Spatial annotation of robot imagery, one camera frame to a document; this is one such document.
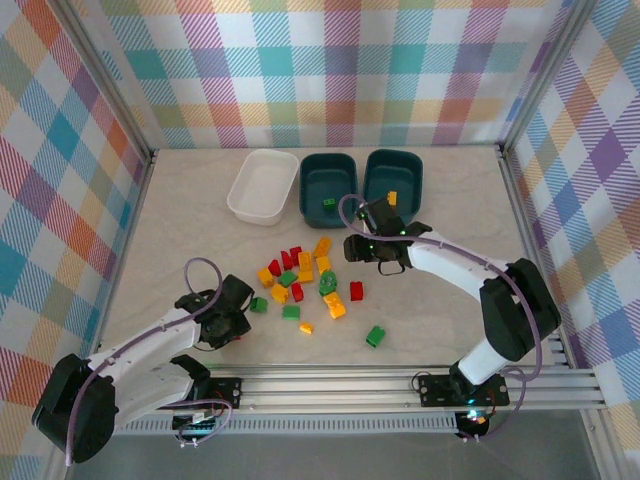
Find white plastic container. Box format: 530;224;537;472
226;148;300;227

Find thin purple base cable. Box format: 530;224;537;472
172;398;235;449

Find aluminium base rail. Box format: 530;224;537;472
89;363;609;416

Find aluminium side rail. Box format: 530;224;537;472
497;144;619;480

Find white slotted cable duct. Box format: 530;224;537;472
117;413;460;434

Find dark teal plastic container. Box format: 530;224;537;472
298;152;358;230
363;148;425;226

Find aluminium frame post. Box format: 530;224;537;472
497;0;584;156
62;0;157;160

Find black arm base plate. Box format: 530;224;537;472
197;377;244;409
417;373;510;408

